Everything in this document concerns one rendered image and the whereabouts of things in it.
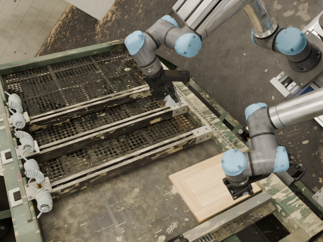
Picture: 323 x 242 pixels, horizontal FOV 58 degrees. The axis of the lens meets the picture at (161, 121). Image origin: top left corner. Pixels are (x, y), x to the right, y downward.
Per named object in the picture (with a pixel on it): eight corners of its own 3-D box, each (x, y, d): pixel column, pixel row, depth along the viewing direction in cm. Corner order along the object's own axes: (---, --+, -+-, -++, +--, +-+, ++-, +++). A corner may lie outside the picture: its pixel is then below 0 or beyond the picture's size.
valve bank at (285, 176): (319, 175, 172) (306, 170, 155) (301, 191, 177) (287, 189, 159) (260, 123, 204) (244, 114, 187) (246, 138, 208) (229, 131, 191)
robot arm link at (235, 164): (251, 169, 84) (221, 174, 86) (253, 181, 93) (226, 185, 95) (245, 144, 88) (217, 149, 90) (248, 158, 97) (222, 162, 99)
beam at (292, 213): (319, 237, 150) (328, 226, 142) (303, 248, 145) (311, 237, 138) (135, 46, 290) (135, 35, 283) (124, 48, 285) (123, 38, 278)
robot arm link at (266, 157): (281, 131, 87) (244, 138, 90) (291, 168, 83) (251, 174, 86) (280, 138, 94) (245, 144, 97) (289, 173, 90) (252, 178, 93)
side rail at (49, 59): (128, 52, 280) (127, 42, 273) (3, 81, 239) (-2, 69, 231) (124, 48, 285) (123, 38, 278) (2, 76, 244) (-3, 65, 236)
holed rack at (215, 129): (242, 154, 175) (242, 153, 174) (238, 156, 174) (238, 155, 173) (128, 37, 279) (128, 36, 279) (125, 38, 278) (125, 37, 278)
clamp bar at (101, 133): (189, 114, 208) (192, 86, 192) (9, 176, 163) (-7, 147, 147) (181, 105, 214) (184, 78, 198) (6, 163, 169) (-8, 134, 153)
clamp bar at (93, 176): (213, 140, 189) (219, 112, 173) (18, 218, 145) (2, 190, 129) (204, 130, 196) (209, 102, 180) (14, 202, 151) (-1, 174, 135)
